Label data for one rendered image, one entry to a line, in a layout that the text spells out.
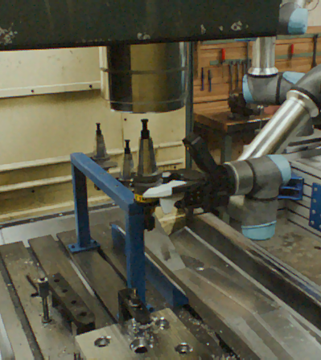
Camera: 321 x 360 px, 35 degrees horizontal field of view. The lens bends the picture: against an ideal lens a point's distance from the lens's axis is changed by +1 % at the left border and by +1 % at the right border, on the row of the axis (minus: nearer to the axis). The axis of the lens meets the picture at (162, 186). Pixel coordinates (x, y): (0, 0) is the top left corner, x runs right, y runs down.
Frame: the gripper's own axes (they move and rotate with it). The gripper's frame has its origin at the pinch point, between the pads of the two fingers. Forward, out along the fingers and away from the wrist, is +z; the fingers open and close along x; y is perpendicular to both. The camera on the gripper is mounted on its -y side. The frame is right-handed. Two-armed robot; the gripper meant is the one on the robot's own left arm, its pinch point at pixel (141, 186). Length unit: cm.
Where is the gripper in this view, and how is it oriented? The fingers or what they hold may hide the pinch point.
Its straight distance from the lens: 98.4
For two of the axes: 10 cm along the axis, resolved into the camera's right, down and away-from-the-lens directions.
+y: 0.1, 9.4, 3.5
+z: -8.9, 1.6, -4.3
